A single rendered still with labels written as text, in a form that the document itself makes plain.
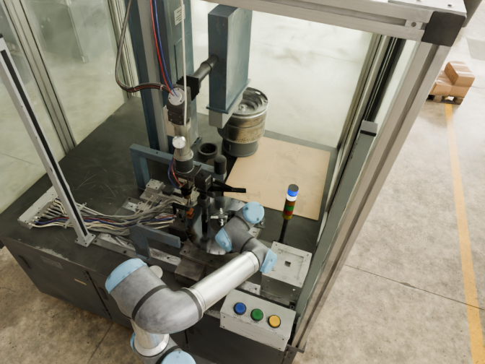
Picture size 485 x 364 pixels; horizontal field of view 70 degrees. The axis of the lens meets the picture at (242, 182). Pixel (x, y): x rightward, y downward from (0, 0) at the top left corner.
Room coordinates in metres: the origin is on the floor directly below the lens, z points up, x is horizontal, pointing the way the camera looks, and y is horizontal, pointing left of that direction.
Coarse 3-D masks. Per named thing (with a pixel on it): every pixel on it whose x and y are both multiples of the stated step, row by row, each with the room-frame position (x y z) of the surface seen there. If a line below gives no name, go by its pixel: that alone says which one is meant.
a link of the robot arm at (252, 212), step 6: (246, 204) 0.79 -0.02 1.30; (252, 204) 0.79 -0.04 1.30; (258, 204) 0.80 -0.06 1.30; (240, 210) 0.79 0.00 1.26; (246, 210) 0.77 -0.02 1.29; (252, 210) 0.77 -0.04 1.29; (258, 210) 0.78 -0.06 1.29; (240, 216) 0.76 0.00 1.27; (246, 216) 0.75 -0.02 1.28; (252, 216) 0.75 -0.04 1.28; (258, 216) 0.76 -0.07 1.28; (246, 222) 0.74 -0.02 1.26; (252, 222) 0.75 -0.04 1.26
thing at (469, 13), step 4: (464, 0) 6.34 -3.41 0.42; (468, 0) 6.30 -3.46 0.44; (472, 0) 6.28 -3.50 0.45; (476, 0) 6.26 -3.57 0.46; (480, 0) 6.28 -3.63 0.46; (464, 4) 6.32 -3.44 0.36; (468, 4) 6.29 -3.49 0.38; (472, 4) 6.28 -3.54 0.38; (476, 4) 6.29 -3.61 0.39; (468, 8) 6.29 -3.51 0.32; (472, 8) 6.28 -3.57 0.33; (476, 8) 6.32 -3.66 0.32; (468, 12) 6.29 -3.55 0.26; (472, 12) 6.30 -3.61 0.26; (468, 16) 6.29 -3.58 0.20; (472, 16) 6.34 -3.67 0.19; (468, 20) 6.32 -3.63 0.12; (464, 24) 6.31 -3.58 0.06
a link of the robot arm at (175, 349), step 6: (174, 348) 0.41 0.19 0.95; (168, 354) 0.39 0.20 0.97; (174, 354) 0.39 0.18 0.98; (180, 354) 0.39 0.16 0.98; (186, 354) 0.39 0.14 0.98; (162, 360) 0.37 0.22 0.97; (168, 360) 0.37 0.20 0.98; (174, 360) 0.37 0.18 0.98; (180, 360) 0.37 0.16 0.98; (186, 360) 0.37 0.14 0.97; (192, 360) 0.38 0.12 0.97
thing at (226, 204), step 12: (216, 204) 1.08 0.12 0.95; (228, 204) 1.08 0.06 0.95; (240, 204) 1.09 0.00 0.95; (192, 216) 1.00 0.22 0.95; (192, 228) 0.93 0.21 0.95; (204, 228) 0.93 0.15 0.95; (252, 228) 0.95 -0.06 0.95; (192, 240) 0.86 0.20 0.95; (204, 240) 0.87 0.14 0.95; (216, 252) 0.81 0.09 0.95
